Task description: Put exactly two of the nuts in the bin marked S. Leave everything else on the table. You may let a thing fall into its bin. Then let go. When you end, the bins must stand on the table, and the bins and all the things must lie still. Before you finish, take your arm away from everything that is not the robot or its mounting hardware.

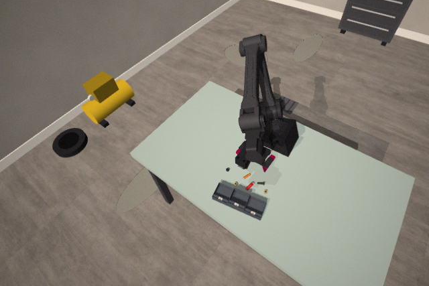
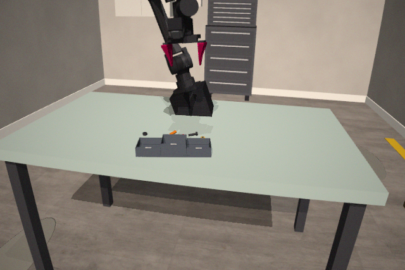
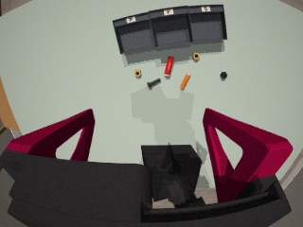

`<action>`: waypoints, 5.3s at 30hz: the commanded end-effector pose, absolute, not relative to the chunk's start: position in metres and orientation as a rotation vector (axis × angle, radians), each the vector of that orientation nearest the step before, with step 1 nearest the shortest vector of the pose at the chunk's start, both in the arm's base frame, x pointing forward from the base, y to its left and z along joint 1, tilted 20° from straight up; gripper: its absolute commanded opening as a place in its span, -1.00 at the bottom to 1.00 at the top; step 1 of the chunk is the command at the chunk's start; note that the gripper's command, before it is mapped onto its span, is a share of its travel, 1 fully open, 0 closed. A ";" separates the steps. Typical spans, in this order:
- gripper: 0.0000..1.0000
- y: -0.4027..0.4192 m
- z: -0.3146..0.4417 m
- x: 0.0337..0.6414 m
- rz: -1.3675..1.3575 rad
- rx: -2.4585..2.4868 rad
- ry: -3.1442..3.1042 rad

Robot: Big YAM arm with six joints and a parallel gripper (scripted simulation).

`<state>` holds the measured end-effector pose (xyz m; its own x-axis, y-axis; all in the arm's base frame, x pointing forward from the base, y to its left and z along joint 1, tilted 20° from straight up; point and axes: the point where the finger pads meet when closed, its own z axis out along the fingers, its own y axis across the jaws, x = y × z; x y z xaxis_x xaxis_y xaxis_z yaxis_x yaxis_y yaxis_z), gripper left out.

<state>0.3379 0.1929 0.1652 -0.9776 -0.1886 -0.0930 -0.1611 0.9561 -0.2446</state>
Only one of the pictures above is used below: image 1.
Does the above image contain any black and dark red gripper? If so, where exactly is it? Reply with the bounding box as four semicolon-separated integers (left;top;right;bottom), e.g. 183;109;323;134
236;141;275;172

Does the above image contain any grey three-compartment bin rack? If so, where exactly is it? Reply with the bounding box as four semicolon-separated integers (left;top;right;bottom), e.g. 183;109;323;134
212;182;266;220

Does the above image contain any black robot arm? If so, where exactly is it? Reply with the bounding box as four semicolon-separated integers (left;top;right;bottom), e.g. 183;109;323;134
235;34;289;169

